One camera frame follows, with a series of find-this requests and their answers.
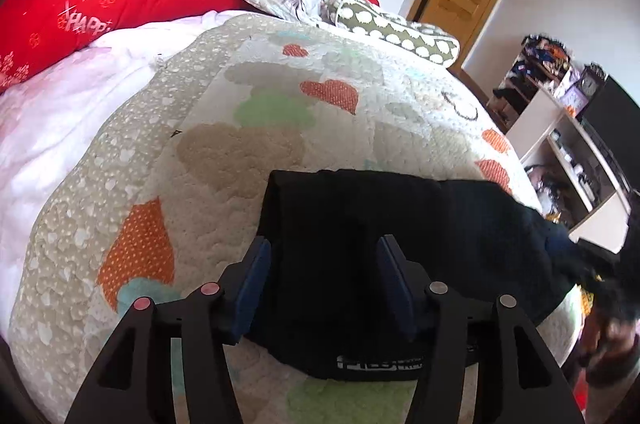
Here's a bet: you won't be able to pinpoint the pink fleece blanket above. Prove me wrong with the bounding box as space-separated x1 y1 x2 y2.
0 9 241 320

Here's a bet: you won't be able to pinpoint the white shelf desk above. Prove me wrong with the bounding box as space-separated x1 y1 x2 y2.
505 79 633 255

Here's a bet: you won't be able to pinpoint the black television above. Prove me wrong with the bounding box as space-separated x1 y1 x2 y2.
582 74 640 195

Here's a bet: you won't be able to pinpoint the green patterned bolster pillow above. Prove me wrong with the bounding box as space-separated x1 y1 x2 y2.
320 0 461 66

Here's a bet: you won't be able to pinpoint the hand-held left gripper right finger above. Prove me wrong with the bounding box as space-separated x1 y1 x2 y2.
376 234 587 424

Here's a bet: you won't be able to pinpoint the small purple clock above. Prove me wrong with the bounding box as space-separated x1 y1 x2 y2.
562 82 591 115

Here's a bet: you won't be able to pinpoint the black pants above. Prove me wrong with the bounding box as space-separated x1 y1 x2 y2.
247 169 608 381

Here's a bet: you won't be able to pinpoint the rack of clothes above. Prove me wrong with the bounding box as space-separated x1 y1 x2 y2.
487 33 573 130

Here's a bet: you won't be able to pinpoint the heart-patterned quilt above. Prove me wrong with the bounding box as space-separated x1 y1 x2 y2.
7 12 586 424

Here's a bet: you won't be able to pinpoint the pile of bags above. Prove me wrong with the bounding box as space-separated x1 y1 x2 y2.
524 164 568 225

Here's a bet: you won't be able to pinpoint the dark mantel clock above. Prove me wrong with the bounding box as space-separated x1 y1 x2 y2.
577 63 608 101

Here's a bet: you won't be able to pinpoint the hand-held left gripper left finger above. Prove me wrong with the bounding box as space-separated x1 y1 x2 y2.
64 235 273 424

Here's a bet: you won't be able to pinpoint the person's right forearm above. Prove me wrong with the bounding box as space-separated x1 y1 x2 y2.
582 304 640 424

